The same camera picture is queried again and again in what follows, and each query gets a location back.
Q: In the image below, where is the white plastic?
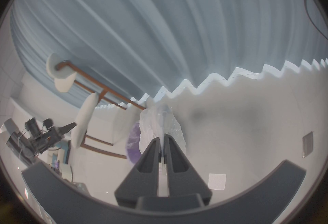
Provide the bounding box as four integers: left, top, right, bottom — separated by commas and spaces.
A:
139, 103, 187, 176

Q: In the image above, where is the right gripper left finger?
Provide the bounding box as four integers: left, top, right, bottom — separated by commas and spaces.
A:
114, 137, 161, 206

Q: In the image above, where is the purple plastic bag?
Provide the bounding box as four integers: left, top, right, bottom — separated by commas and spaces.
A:
125, 121, 143, 166

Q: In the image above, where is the white cushioned wooden chair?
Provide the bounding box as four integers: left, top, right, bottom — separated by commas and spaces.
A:
46, 53, 148, 159

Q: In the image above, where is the black cable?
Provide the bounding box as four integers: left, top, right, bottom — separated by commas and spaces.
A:
304, 0, 328, 40

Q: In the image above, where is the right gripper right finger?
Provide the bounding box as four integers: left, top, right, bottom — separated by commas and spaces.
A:
164, 133, 213, 205

